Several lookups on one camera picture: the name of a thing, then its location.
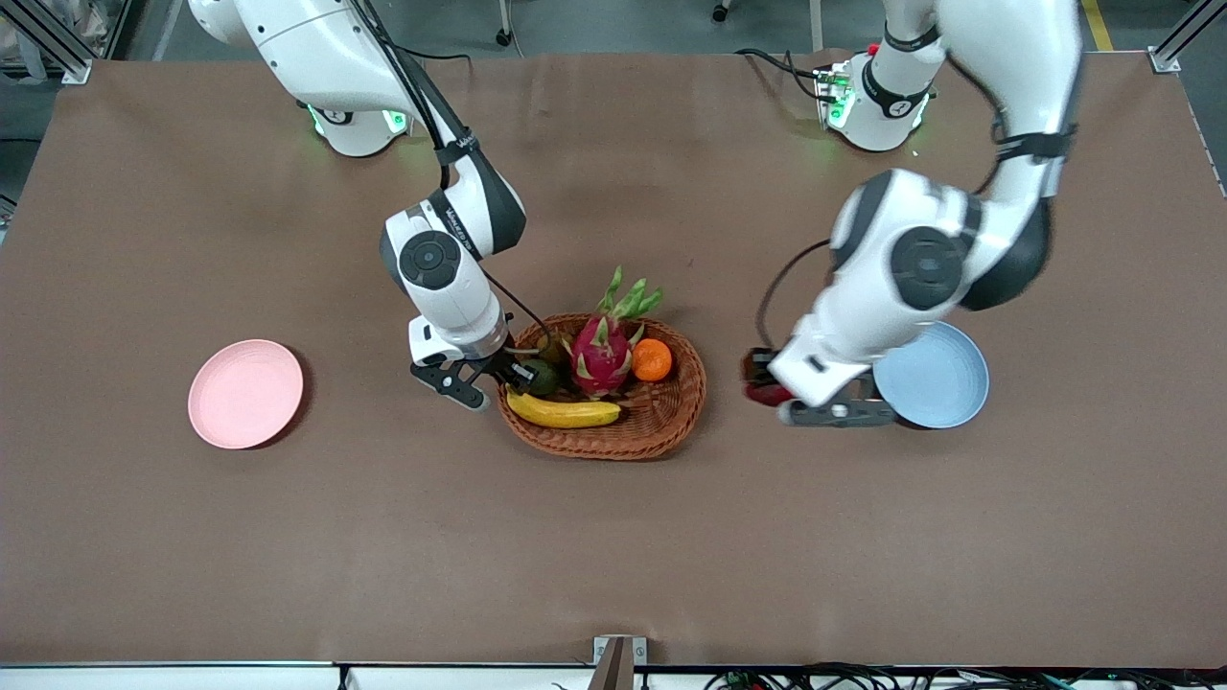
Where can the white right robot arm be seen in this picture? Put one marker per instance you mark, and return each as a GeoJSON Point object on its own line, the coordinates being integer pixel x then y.
{"type": "Point", "coordinates": [326, 57]}

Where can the olive brown kiwi fruit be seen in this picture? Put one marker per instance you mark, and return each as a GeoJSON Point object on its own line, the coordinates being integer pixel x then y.
{"type": "Point", "coordinates": [554, 350]}

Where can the light blue plate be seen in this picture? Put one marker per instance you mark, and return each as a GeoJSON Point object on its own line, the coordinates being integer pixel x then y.
{"type": "Point", "coordinates": [944, 383]}

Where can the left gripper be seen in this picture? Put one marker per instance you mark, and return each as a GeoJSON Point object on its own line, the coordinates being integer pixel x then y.
{"type": "Point", "coordinates": [756, 369]}

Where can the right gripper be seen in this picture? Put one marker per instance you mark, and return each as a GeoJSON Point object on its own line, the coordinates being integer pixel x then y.
{"type": "Point", "coordinates": [497, 365]}

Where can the green avocado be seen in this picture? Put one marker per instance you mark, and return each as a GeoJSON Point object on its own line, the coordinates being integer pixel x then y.
{"type": "Point", "coordinates": [544, 379]}

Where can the aluminium frame corner post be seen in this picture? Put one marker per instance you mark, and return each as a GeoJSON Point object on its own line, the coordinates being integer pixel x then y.
{"type": "Point", "coordinates": [1174, 48]}
{"type": "Point", "coordinates": [57, 48]}

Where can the dark red apple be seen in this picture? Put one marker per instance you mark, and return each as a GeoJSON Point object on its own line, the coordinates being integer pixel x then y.
{"type": "Point", "coordinates": [767, 391]}

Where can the pink dragon fruit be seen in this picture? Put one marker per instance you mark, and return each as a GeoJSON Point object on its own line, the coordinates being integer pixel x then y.
{"type": "Point", "coordinates": [599, 359]}

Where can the yellow banana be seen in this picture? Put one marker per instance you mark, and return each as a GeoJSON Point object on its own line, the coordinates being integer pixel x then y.
{"type": "Point", "coordinates": [566, 414]}

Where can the white vertical post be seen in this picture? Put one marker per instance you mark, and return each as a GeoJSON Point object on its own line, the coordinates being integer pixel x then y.
{"type": "Point", "coordinates": [816, 24]}

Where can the brown wicker basket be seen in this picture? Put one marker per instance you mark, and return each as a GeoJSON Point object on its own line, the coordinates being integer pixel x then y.
{"type": "Point", "coordinates": [652, 422]}

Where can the pink plate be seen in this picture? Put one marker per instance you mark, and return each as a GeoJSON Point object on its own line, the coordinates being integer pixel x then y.
{"type": "Point", "coordinates": [244, 393]}

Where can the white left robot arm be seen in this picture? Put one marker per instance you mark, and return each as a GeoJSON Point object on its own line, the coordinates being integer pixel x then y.
{"type": "Point", "coordinates": [1016, 77]}

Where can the metal table edge bracket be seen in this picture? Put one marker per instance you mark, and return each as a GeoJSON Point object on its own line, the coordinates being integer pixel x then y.
{"type": "Point", "coordinates": [618, 661]}

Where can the orange tangerine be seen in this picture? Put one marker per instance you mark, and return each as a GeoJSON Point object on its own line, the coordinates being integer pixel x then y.
{"type": "Point", "coordinates": [652, 360]}

